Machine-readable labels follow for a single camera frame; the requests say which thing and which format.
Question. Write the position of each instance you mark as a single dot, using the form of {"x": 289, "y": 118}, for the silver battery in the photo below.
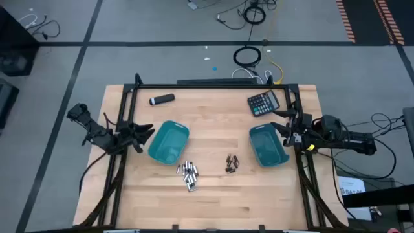
{"x": 186, "y": 177}
{"x": 178, "y": 169}
{"x": 191, "y": 179}
{"x": 186, "y": 165}
{"x": 194, "y": 177}
{"x": 188, "y": 186}
{"x": 195, "y": 170}
{"x": 190, "y": 166}
{"x": 183, "y": 169}

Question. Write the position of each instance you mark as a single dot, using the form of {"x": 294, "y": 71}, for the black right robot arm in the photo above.
{"x": 355, "y": 143}

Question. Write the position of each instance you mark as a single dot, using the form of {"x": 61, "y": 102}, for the black copper battery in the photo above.
{"x": 228, "y": 158}
{"x": 236, "y": 160}
{"x": 230, "y": 169}

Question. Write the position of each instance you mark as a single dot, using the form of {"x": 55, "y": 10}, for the dark grey box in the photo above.
{"x": 6, "y": 100}

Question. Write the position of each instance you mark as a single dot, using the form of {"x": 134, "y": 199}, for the grey power adapter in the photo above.
{"x": 192, "y": 5}

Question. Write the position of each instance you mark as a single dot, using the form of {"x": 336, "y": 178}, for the black cylinder with white end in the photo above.
{"x": 163, "y": 98}

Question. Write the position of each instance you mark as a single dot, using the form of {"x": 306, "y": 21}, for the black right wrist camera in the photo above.
{"x": 296, "y": 139}

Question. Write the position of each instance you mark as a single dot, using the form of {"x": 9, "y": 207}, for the black calculator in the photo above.
{"x": 262, "y": 103}

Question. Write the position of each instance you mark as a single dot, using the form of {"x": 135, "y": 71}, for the black bar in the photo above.
{"x": 378, "y": 195}

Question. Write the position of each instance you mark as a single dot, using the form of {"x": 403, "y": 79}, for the black equipment case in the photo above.
{"x": 16, "y": 55}

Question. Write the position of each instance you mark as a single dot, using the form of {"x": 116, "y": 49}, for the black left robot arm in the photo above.
{"x": 93, "y": 130}

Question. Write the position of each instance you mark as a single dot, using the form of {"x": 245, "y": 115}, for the black mat orange striped edges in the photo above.
{"x": 368, "y": 19}

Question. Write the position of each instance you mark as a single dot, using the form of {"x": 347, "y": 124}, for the grey chair edge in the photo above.
{"x": 409, "y": 129}

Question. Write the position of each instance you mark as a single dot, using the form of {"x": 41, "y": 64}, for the black metal table frame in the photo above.
{"x": 210, "y": 86}

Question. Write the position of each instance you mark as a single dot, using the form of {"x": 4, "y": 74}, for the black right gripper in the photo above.
{"x": 302, "y": 127}

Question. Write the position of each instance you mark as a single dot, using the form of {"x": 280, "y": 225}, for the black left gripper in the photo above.
{"x": 124, "y": 136}

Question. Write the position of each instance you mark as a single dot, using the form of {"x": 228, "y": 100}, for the teal plastic bin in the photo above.
{"x": 168, "y": 142}
{"x": 268, "y": 147}

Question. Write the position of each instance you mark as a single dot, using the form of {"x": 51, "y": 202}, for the yellow label tag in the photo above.
{"x": 310, "y": 147}

